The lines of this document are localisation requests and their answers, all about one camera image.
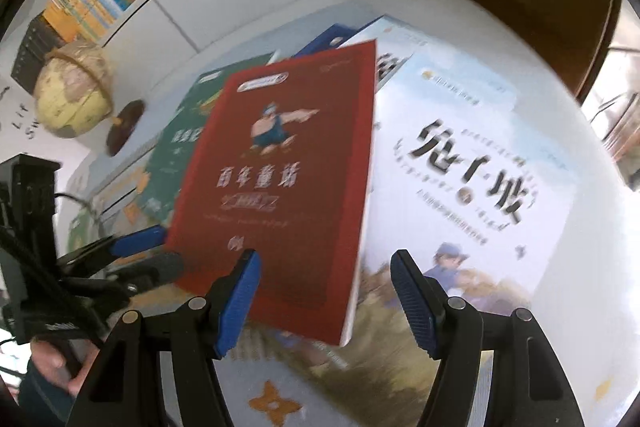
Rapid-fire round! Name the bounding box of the blue book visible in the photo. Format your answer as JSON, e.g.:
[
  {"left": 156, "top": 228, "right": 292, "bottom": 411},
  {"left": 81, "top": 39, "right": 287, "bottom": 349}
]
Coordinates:
[{"left": 292, "top": 23, "right": 361, "bottom": 58}]

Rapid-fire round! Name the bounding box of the patterned table mat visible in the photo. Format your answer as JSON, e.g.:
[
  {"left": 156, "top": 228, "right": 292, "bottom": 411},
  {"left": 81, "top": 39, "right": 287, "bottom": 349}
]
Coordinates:
[{"left": 65, "top": 147, "right": 441, "bottom": 427}]

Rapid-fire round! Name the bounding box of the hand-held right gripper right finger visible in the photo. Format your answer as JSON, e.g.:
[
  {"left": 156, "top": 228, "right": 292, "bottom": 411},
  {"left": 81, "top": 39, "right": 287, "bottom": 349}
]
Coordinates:
[{"left": 390, "top": 249, "right": 586, "bottom": 427}]

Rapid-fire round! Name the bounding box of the green book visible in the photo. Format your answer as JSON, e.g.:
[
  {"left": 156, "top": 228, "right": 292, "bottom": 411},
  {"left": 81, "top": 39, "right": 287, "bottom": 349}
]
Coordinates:
[{"left": 137, "top": 52, "right": 278, "bottom": 228}]

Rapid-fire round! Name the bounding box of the white illustrated book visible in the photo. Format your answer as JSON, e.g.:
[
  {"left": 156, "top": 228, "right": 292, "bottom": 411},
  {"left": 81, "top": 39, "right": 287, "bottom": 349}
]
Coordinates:
[
  {"left": 277, "top": 49, "right": 583, "bottom": 408},
  {"left": 342, "top": 14, "right": 441, "bottom": 90}
]

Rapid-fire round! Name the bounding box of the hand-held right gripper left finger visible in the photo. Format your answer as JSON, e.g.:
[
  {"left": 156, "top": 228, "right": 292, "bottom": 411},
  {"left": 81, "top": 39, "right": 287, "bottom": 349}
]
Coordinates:
[{"left": 65, "top": 248, "right": 262, "bottom": 427}]

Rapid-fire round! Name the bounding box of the black wall decal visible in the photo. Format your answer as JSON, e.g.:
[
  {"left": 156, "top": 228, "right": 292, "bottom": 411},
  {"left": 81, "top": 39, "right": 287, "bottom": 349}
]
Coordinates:
[{"left": 0, "top": 82, "right": 41, "bottom": 142}]

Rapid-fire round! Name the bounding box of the beige globe on wooden base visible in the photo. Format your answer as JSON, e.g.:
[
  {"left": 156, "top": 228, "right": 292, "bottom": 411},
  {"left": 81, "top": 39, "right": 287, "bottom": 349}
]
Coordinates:
[{"left": 32, "top": 44, "right": 146, "bottom": 158}]

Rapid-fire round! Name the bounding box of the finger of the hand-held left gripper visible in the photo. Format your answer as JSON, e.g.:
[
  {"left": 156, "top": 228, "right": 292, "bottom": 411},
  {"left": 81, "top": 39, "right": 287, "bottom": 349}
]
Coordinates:
[
  {"left": 60, "top": 251, "right": 185, "bottom": 303},
  {"left": 55, "top": 225, "right": 168, "bottom": 275}
]

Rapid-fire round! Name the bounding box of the row of black books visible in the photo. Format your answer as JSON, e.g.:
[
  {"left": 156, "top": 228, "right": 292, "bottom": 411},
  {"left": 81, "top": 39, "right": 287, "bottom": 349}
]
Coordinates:
[{"left": 10, "top": 14, "right": 66, "bottom": 92}]

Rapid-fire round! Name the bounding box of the red book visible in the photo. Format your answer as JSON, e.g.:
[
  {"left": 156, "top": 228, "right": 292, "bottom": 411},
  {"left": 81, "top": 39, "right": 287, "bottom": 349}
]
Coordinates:
[{"left": 167, "top": 39, "right": 378, "bottom": 348}]

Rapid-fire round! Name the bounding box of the person's left forearm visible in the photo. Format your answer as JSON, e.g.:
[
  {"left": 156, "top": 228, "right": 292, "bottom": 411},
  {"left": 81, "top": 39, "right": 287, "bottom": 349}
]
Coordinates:
[{"left": 17, "top": 367, "right": 76, "bottom": 425}]

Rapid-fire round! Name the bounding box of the person's left hand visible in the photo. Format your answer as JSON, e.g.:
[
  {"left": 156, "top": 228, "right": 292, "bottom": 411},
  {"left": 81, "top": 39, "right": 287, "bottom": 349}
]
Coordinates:
[{"left": 30, "top": 339, "right": 101, "bottom": 395}]

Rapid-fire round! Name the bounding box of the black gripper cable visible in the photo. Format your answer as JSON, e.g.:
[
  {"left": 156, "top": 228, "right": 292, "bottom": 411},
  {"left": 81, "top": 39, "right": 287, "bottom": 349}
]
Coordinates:
[{"left": 52, "top": 192, "right": 108, "bottom": 253}]

